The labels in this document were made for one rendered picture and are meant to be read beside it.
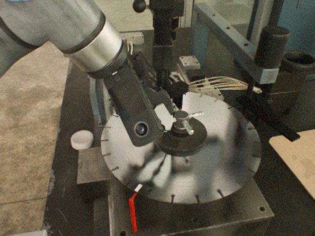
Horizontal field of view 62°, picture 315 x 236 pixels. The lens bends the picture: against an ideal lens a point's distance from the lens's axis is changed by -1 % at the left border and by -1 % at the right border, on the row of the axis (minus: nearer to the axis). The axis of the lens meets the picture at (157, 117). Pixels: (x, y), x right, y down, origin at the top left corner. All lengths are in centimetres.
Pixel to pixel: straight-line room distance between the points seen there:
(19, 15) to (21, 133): 190
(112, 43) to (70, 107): 68
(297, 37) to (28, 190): 161
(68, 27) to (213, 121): 39
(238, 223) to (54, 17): 47
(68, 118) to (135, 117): 62
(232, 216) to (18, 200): 141
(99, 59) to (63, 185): 47
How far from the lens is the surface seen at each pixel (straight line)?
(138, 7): 41
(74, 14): 33
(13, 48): 36
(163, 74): 53
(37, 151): 201
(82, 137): 85
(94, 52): 35
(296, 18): 114
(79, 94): 108
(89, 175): 67
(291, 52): 97
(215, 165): 51
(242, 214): 58
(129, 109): 37
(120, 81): 38
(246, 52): 70
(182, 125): 52
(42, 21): 33
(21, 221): 169
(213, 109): 64
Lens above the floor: 133
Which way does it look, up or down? 39 degrees down
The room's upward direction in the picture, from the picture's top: straight up
